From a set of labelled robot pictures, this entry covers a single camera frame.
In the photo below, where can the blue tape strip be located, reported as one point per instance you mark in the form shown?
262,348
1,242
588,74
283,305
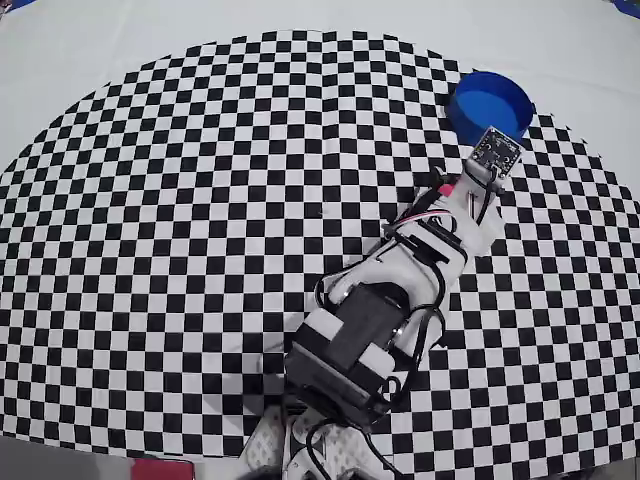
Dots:
629,6

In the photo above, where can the blue round box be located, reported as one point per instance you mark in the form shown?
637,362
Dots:
492,100

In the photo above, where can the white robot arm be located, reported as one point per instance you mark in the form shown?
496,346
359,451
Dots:
360,330

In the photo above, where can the black white checkered mat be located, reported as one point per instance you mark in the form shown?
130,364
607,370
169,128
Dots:
150,200

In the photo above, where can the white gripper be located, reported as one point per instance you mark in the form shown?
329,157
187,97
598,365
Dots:
469,202

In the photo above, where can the red flat object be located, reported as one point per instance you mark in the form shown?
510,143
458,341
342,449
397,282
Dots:
162,470

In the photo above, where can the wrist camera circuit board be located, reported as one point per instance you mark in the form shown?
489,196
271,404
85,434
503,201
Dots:
497,152

